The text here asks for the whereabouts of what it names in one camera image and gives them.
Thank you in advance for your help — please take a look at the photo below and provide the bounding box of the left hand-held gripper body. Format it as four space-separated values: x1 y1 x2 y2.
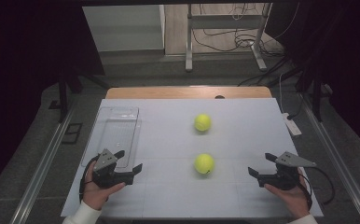
91 148 135 189

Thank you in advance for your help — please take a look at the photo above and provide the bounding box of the tangle of black floor cables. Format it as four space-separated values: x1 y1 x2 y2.
191 3 288 59

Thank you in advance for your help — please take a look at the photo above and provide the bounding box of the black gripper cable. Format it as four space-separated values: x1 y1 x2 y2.
78 155 100 203
298 166 337 207

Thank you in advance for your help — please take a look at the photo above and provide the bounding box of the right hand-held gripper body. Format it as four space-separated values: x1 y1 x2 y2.
256 151 318 191

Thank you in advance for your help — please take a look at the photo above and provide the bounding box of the grey metal desk frame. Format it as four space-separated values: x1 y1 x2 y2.
185 3 272 73

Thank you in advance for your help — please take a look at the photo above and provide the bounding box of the aluminium floor rail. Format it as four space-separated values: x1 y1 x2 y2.
298 92 360 224
8 102 77 224

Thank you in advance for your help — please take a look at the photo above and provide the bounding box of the yellow tennis ball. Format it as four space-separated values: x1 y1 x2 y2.
193 153 215 175
193 113 213 133

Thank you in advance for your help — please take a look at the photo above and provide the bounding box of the black floor frame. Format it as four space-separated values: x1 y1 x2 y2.
61 122 83 145

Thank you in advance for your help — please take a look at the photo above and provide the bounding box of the person's right hand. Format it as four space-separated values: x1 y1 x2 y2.
263 167 312 219

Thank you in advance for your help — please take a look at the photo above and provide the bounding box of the black curtain stand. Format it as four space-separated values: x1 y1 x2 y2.
267 66 325 123
48 73 111 123

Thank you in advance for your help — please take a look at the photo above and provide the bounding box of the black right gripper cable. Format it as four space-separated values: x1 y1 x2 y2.
298 166 337 207

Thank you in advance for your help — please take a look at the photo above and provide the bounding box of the white cabinet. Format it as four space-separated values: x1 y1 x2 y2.
82 4 166 53

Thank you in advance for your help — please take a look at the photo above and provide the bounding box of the dark curtain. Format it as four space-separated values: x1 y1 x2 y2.
0 0 106 190
265 0 360 150

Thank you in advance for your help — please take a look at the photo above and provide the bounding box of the clear plastic tray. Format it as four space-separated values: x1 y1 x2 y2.
80 105 143 171

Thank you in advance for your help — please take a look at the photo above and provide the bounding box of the white power cable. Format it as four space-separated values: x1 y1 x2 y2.
278 72 287 116

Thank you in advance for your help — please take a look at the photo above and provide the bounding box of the white power strip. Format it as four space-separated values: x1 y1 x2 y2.
281 112 303 137

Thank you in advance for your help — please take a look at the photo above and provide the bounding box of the person's left hand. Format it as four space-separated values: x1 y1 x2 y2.
82 160 126 211

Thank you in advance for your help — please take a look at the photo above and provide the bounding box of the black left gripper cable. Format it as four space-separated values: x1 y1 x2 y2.
78 155 100 203

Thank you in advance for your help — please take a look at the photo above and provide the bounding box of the wooden table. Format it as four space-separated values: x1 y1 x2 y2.
105 86 273 100

